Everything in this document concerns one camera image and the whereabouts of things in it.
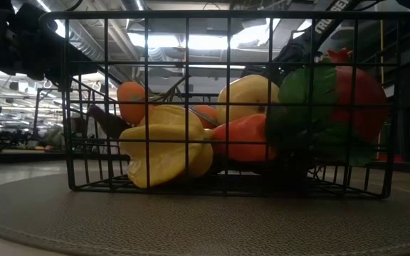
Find red pomegranate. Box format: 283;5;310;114
324;47;389;144

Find distant workbench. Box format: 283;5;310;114
0;147;67;166

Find dark purple grape bunch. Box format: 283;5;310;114
261;142;320;181

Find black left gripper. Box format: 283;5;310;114
14;3;98;87

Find round grey placemat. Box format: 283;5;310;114
0;170;410;256

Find black wire basket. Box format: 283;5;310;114
39;9;410;200

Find yellow starfruit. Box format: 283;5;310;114
118;104;215;190

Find tangerine pair with dark twig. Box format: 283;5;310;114
115;74;190;126

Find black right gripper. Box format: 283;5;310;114
242;38;313;87

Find orange carrot with green top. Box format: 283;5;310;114
210;63;377;169

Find purple eggplant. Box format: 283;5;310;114
86;104;133;140

